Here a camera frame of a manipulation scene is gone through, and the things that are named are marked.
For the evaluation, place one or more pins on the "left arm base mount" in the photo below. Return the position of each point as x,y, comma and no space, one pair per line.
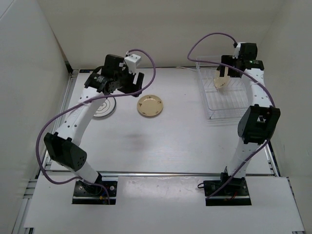
86,194

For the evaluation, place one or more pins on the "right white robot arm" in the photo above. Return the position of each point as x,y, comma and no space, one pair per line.
258,124

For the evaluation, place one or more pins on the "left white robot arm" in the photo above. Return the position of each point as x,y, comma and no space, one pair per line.
63,145

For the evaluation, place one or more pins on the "cream yellow plate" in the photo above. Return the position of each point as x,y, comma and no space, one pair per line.
150,105

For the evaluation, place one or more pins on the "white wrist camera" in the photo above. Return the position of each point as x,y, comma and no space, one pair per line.
132,61
237,49

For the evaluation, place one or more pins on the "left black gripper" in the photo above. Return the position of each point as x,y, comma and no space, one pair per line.
132,87

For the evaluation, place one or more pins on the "metal rail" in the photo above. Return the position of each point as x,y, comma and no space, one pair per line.
115,174

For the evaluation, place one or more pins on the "white wire dish rack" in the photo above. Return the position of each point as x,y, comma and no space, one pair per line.
229,101

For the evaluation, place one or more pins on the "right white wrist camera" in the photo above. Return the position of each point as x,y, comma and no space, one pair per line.
237,49

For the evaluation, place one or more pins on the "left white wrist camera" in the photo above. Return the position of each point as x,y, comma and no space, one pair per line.
132,61

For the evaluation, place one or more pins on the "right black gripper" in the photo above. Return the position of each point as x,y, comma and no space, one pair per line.
228,60

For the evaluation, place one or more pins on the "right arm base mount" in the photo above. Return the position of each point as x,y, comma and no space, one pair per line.
234,193

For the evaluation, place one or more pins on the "white plate green rim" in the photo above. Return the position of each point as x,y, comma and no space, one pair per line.
106,109

